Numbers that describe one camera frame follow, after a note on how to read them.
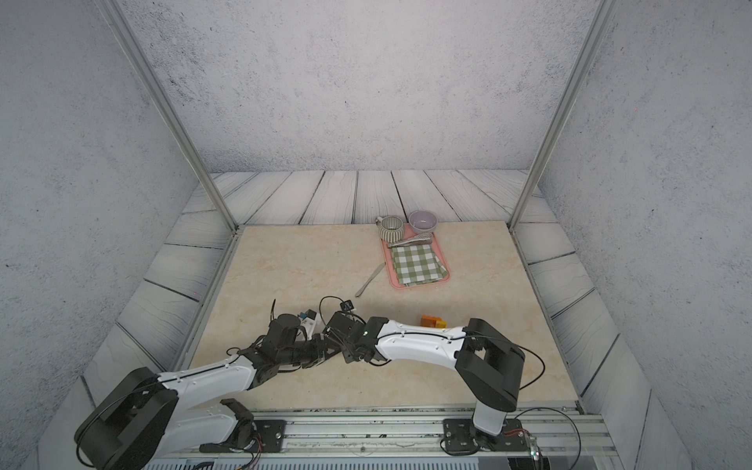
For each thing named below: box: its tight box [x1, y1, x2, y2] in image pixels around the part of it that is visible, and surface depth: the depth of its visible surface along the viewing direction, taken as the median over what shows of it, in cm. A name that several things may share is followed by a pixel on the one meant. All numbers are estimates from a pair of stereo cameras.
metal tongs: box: [387, 232, 433, 248], surface depth 116 cm
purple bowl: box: [408, 209, 438, 235], surface depth 118 cm
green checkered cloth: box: [390, 243, 448, 287], surface depth 110 cm
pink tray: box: [381, 223, 451, 289], surface depth 110 cm
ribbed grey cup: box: [375, 215, 404, 244], surface depth 113 cm
